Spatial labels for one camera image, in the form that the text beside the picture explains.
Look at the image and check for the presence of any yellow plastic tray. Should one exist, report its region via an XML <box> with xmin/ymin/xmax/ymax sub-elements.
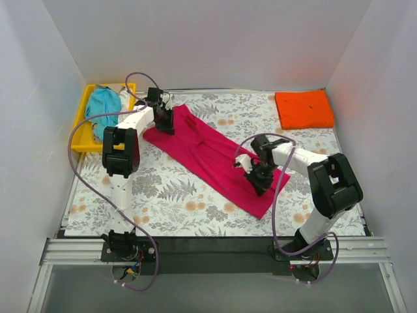
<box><xmin>70</xmin><ymin>83</ymin><xmax>136</xmax><ymax>153</ymax></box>

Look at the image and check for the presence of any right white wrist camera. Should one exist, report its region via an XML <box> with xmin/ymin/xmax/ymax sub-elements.
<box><xmin>233</xmin><ymin>154</ymin><xmax>254</xmax><ymax>174</ymax></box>

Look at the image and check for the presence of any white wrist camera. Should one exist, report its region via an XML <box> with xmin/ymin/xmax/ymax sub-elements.
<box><xmin>162</xmin><ymin>92</ymin><xmax>173</xmax><ymax>110</ymax></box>
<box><xmin>233</xmin><ymin>154</ymin><xmax>254</xmax><ymax>174</ymax></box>

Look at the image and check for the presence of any aluminium rail frame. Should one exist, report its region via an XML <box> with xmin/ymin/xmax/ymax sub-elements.
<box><xmin>40</xmin><ymin>236</ymin><xmax>407</xmax><ymax>312</ymax></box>

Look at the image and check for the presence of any white t shirt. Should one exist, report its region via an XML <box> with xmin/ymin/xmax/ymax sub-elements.
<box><xmin>118</xmin><ymin>86</ymin><xmax>131</xmax><ymax>112</ymax></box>

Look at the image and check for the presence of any beige t shirt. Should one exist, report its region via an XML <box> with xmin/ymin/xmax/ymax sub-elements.
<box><xmin>94</xmin><ymin>83</ymin><xmax>127</xmax><ymax>94</ymax></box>

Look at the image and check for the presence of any floral table mat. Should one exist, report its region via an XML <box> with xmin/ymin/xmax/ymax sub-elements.
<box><xmin>64</xmin><ymin>92</ymin><xmax>364</xmax><ymax>237</ymax></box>

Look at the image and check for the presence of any folded orange t shirt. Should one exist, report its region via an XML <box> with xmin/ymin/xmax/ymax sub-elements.
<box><xmin>274</xmin><ymin>89</ymin><xmax>335</xmax><ymax>130</ymax></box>

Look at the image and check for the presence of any magenta t shirt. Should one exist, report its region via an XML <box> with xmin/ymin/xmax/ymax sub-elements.
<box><xmin>143</xmin><ymin>105</ymin><xmax>281</xmax><ymax>219</ymax></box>

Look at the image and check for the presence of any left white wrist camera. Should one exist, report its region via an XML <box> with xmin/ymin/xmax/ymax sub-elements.
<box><xmin>162</xmin><ymin>92</ymin><xmax>173</xmax><ymax>110</ymax></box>

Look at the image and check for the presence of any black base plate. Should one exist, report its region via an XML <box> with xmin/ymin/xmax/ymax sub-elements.
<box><xmin>100</xmin><ymin>237</ymin><xmax>335</xmax><ymax>279</ymax></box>

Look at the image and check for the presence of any light blue t shirt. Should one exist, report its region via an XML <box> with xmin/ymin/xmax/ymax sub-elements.
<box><xmin>85</xmin><ymin>87</ymin><xmax>122</xmax><ymax>130</ymax></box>

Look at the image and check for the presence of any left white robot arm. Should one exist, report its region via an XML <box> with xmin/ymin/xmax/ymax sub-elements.
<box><xmin>102</xmin><ymin>87</ymin><xmax>175</xmax><ymax>261</ymax></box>

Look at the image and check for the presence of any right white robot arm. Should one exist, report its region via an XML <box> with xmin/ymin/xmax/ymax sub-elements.
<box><xmin>234</xmin><ymin>133</ymin><xmax>364</xmax><ymax>259</ymax></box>

